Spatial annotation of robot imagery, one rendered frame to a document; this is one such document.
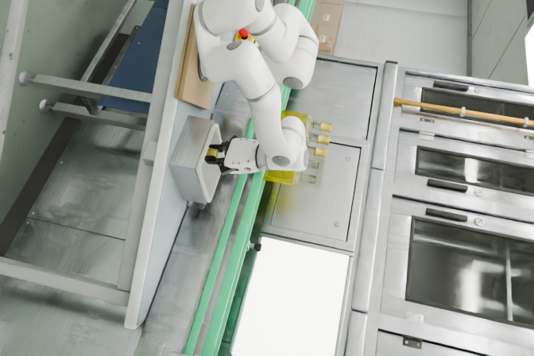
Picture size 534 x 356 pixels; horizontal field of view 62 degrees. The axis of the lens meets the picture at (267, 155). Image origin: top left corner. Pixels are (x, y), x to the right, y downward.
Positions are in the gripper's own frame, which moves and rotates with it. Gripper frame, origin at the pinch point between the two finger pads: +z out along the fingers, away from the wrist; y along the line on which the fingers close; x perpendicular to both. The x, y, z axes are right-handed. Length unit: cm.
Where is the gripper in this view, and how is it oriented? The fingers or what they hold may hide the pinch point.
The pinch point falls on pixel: (213, 154)
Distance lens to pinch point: 133.4
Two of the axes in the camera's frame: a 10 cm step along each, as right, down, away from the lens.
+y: 2.4, -8.2, 5.2
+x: -2.8, -5.7, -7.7
